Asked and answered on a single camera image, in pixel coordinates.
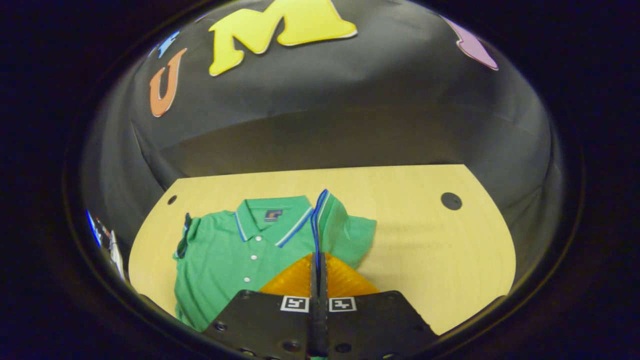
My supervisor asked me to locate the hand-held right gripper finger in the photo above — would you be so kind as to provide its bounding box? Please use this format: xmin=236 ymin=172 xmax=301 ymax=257
xmin=201 ymin=252 xmax=320 ymax=360
xmin=319 ymin=252 xmax=440 ymax=360

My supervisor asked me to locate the green T-shirt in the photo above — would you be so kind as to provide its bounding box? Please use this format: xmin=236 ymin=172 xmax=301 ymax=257
xmin=172 ymin=189 xmax=378 ymax=333

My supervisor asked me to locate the black backdrop cloth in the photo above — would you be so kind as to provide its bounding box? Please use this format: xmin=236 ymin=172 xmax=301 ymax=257
xmin=80 ymin=0 xmax=566 ymax=281

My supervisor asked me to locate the white object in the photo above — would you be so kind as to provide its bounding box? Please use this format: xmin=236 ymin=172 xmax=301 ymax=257
xmin=109 ymin=230 xmax=127 ymax=281

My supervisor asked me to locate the bright display screen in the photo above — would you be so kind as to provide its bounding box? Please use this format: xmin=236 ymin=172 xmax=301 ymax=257
xmin=85 ymin=209 xmax=113 ymax=251

